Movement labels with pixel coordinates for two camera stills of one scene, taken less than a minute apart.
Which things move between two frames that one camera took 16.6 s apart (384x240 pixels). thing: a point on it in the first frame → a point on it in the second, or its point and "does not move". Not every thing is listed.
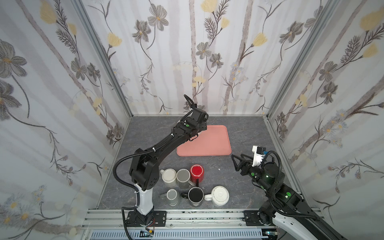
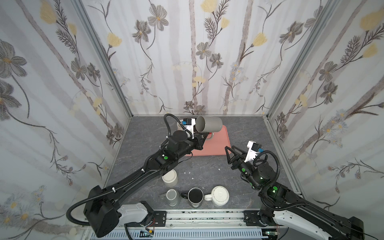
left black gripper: x=203 y=124 → x=198 y=144
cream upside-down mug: x=169 y=177 does not move
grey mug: x=183 y=177 → x=205 y=124
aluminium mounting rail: x=189 y=218 does not move
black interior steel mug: x=195 y=195 does not move
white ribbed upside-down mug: x=219 y=196 does not move
